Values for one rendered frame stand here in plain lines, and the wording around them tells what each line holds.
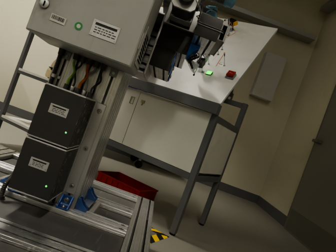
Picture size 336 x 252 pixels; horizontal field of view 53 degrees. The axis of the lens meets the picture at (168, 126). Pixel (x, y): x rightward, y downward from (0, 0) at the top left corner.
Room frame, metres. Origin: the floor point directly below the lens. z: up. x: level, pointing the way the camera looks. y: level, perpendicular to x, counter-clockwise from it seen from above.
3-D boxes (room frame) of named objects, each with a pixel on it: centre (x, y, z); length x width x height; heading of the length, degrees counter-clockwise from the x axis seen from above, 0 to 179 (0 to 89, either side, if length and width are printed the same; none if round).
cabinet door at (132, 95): (2.50, 0.50, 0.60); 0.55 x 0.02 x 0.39; 64
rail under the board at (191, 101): (2.36, 0.27, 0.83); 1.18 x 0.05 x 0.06; 64
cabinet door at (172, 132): (2.25, 0.01, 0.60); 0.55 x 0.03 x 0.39; 64
